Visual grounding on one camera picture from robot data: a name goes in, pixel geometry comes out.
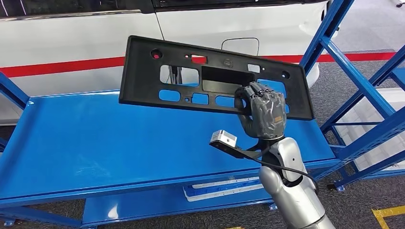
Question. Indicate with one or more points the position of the blue steel shelf rack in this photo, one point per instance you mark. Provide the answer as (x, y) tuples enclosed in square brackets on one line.
[(95, 142)]

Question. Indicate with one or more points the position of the black tripod stand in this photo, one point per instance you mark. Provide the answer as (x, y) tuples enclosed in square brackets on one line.
[(178, 75)]

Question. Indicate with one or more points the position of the black plastic plate part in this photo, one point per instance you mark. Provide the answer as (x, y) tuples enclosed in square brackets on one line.
[(142, 79)]

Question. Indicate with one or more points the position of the white ribbed board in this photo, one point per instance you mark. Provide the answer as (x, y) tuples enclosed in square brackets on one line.
[(354, 110)]

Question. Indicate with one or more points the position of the white blue flat panel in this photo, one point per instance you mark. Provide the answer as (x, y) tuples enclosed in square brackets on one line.
[(221, 189)]

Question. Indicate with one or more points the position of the white car red stripe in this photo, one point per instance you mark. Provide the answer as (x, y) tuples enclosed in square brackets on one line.
[(79, 41)]

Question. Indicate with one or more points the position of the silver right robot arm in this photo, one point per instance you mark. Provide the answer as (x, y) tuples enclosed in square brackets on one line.
[(294, 202)]

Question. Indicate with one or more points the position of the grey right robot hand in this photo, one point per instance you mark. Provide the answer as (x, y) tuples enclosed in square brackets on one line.
[(265, 117)]

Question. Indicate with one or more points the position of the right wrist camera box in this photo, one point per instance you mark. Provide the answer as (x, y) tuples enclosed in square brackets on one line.
[(223, 138)]

